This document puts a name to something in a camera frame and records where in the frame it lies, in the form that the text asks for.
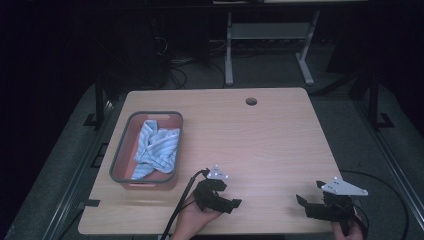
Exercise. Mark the aluminium floor rail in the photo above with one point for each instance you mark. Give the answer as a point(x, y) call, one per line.
point(396, 166)
point(71, 190)

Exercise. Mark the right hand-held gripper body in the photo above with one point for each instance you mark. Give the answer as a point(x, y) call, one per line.
point(333, 208)

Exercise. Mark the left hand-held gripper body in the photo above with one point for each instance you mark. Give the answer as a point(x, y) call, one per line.
point(208, 196)

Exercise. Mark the pink basket with grey rim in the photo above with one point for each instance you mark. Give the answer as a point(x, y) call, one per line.
point(128, 156)

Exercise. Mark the grey metal stand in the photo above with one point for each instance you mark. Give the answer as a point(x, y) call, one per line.
point(266, 30)

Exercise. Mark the person's right hand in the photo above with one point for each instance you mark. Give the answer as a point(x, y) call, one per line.
point(353, 233)

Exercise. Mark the blue striped towel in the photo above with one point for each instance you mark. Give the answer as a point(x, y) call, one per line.
point(159, 150)

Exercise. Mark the black stand post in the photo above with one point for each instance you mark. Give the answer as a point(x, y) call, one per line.
point(374, 100)
point(99, 103)

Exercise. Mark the person's left hand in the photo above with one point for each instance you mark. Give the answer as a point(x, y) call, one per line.
point(191, 220)

